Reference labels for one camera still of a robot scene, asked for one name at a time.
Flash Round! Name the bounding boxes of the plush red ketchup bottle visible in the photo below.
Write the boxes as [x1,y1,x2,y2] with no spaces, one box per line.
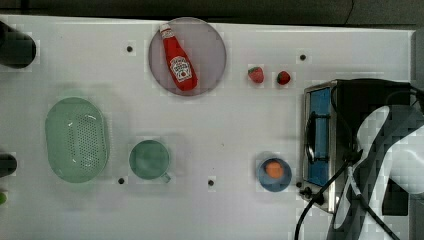
[159,24,198,91]

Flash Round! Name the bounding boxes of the black pot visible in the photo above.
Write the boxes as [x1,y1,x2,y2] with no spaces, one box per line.
[0,22,37,69]

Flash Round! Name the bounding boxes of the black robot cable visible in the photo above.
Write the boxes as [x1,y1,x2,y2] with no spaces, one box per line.
[293,79,424,240]

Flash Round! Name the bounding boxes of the lime green small cup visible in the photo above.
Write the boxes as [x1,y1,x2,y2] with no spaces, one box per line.
[0,192,7,205]

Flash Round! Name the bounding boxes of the black cylinder cup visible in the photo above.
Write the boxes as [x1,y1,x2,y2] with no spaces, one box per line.
[0,153,17,177]

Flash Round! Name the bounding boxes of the light red plush strawberry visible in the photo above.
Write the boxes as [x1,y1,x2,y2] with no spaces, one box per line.
[248,67,264,84]

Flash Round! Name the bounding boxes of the silver toaster oven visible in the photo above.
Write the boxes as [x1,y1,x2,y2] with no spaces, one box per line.
[300,78,412,213]

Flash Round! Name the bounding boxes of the green colander basket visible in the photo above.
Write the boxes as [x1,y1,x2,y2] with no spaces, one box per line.
[45,97,109,183]

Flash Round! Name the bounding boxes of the dark red plush strawberry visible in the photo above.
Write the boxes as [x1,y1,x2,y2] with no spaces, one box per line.
[277,71,291,85]

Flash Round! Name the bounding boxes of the green measuring cup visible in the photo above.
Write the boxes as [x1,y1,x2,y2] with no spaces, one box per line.
[129,140,171,183]

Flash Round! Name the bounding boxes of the blue bowl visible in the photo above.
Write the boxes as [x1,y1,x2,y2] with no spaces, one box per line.
[256,157,292,192]

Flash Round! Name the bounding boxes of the orange ball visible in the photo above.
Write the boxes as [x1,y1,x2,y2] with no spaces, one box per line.
[265,161,284,179]

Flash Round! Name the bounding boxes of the grey round plate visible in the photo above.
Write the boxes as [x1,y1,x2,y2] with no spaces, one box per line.
[148,17,227,96]

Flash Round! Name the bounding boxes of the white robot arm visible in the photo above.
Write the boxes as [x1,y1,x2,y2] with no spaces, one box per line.
[327,105,423,240]

